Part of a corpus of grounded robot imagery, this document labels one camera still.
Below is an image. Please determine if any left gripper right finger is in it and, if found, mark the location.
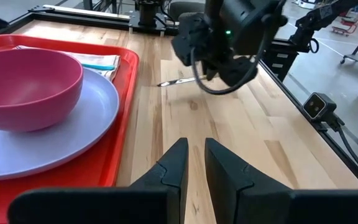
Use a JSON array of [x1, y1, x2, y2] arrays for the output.
[[204, 138, 358, 224]]

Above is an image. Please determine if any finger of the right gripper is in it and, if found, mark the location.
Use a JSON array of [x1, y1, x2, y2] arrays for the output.
[[218, 56, 259, 88], [203, 58, 219, 82]]

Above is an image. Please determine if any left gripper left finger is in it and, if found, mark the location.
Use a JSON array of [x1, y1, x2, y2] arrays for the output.
[[7, 138, 190, 224]]

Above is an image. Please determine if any knife with cream handle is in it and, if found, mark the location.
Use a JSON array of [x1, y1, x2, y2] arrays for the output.
[[156, 76, 208, 88]]

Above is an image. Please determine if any beige cloth napkin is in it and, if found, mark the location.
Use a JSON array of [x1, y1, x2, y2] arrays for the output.
[[12, 45, 121, 82]]

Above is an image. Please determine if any fork with teal handle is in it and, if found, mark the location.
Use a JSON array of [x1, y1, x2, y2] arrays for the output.
[[81, 63, 117, 71]]

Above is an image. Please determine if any lavender plastic plate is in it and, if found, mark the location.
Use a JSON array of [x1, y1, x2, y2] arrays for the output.
[[0, 67, 120, 182]]

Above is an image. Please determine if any magenta plastic bowl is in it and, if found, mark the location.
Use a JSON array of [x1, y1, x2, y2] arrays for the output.
[[0, 48, 84, 133]]

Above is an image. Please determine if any red plastic tray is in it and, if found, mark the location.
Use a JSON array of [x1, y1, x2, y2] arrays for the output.
[[0, 34, 140, 224]]

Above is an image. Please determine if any dark metal equipment stand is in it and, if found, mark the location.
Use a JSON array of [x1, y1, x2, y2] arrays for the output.
[[261, 0, 358, 82]]

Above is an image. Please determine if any red low cart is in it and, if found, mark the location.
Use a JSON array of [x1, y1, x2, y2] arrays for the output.
[[331, 21, 358, 37]]

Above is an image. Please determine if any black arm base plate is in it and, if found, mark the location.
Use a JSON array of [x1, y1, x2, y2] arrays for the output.
[[128, 12, 180, 35]]

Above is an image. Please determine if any small black table camera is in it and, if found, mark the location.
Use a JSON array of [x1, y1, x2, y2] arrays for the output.
[[302, 91, 337, 123]]

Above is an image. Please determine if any black camera cable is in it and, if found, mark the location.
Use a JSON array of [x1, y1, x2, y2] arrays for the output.
[[334, 119, 358, 183]]

